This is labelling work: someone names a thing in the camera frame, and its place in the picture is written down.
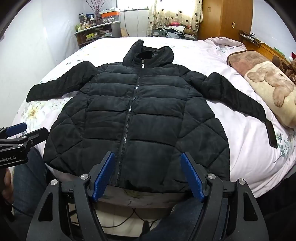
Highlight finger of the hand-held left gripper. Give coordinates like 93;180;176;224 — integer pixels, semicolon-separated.
0;123;27;139
22;127;49;149

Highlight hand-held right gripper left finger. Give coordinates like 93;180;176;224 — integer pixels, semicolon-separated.
26;151;116;241

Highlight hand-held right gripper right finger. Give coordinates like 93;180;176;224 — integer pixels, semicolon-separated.
180;152;270;241

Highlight black puffer jacket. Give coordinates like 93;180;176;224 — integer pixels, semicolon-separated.
26;39;278;193

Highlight pile of clothes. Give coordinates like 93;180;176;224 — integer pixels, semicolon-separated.
153;22;197;40

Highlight person's left hand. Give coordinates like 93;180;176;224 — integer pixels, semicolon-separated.
0;168;13;200

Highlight person's left leg in jeans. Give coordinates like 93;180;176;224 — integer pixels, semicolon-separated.
9;146;53;232

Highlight person's leg in jeans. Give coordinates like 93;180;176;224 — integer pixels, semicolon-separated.
9;146;53;232
139;195;208;241

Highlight person's right leg in jeans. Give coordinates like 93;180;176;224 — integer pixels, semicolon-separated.
139;195;208;241

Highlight bed with floral sheet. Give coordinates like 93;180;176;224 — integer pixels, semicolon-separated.
11;37;296;209

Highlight cluttered shelf unit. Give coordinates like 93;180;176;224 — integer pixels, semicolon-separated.
74;21;122;49

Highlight brown plush animal blanket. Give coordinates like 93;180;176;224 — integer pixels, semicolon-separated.
227;50;296;128

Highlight storage box with orange lid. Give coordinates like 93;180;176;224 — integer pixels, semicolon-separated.
101;11;120;24

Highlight purple flower branches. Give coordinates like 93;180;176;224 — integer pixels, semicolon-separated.
85;0;107;16

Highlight brown stuffed toy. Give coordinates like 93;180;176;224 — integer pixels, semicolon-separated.
272;56;296;79

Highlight wooden headboard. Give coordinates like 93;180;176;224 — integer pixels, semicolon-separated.
238;30;292;61

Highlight window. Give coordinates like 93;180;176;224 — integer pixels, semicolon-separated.
117;0;151;10

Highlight wooden wardrobe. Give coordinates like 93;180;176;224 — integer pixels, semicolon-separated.
199;0;253;42

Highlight heart patterned curtain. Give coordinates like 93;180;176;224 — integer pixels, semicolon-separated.
148;0;204;37

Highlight black cable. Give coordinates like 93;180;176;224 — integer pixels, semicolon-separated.
102;207;162;229

